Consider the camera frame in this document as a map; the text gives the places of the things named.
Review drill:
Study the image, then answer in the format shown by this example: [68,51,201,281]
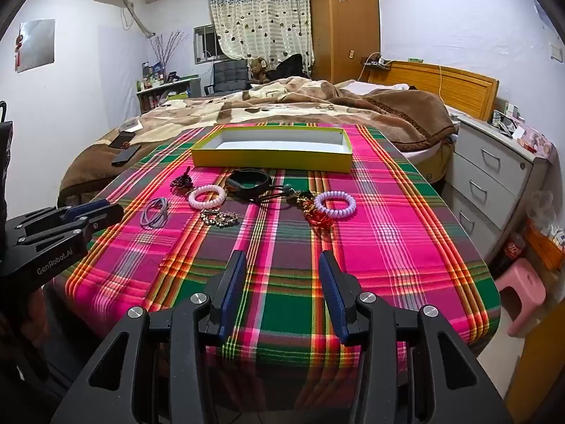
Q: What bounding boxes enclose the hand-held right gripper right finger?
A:
[319,249,515,424]

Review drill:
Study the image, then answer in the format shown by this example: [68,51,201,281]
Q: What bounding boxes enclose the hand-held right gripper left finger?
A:
[53,249,248,424]

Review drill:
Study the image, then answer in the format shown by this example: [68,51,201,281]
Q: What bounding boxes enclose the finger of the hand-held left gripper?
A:
[6,200,111,231]
[14,205,125,251]

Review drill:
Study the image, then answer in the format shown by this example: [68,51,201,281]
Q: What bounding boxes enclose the grey elastic hair ties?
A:
[140,197,171,230]

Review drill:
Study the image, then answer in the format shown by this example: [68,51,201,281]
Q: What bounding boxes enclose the red gold ornament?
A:
[304,210,336,230]

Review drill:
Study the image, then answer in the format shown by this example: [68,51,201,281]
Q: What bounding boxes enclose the dark beaded hair clip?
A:
[170,165,195,193]

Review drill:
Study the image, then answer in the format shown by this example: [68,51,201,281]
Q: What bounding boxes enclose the purple spiral hair tie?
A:
[313,190,357,222]

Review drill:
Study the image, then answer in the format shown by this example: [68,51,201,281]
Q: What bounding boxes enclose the white spiral hair tie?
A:
[188,184,227,209]

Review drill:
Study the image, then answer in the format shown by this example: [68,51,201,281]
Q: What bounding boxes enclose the black smart band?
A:
[226,169,273,199]

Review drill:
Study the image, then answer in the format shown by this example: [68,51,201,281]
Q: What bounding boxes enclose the yellow-green cardboard box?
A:
[191,126,354,173]

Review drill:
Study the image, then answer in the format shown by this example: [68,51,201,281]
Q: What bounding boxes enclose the dark phone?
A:
[111,143,142,166]

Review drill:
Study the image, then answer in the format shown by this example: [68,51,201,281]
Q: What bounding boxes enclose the phone with red charm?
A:
[108,131,137,150]

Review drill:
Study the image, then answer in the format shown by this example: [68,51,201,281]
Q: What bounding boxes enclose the pink green plaid cloth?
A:
[65,121,501,411]

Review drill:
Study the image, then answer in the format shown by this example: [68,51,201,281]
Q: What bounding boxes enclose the cluttered white shelf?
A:
[136,75,204,113]

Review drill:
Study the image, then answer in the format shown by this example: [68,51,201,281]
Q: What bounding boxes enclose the dried branches bunch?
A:
[150,30,186,69]

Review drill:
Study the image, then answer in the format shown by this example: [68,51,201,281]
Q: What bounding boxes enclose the cola bottle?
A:
[503,234,526,266]

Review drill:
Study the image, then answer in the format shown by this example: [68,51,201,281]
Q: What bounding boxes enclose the pink plastic stool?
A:
[494,258,547,336]

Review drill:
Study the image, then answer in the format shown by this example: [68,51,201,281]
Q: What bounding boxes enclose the black office chair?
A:
[205,59,252,95]

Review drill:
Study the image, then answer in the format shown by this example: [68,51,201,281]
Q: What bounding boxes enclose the brown patterned blanket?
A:
[57,77,460,206]

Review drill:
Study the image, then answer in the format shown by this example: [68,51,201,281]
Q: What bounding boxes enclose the window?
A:
[193,24,224,65]

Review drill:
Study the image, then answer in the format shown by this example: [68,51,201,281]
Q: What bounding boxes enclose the grey drawer nightstand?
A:
[444,115,552,266]

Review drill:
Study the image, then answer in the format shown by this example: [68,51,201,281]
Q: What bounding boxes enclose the white pillow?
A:
[338,80,409,98]

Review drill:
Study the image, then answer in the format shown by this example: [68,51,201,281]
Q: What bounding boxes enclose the brown teddy bear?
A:
[248,57,271,84]

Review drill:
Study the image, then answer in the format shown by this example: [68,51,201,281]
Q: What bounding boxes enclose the orange storage box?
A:
[525,225,565,270]

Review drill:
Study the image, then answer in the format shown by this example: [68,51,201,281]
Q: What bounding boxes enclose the clear plastic bag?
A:
[527,190,557,230]

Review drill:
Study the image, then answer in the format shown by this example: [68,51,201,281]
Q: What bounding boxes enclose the black bag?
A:
[265,54,305,82]

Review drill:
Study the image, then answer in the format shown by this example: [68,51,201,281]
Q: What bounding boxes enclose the wooden headboard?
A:
[367,59,499,122]

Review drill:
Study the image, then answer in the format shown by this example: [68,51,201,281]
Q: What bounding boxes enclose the heart print curtain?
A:
[208,0,315,63]

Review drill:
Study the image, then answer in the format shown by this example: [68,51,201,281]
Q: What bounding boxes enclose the pile of small boxes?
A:
[490,101,552,155]

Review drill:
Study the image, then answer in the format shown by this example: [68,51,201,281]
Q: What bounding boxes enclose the wooden wardrobe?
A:
[308,0,381,84]

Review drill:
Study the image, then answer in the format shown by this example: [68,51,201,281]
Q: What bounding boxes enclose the gold chain hair clip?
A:
[200,210,241,228]

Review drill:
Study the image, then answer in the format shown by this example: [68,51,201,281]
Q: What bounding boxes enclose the black hair tie green bead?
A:
[251,183,301,206]

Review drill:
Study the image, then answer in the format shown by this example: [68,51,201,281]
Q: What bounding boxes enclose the silver wall poster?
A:
[14,19,57,72]

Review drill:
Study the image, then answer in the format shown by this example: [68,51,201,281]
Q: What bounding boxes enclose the wall shelf with chargers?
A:
[362,53,393,71]

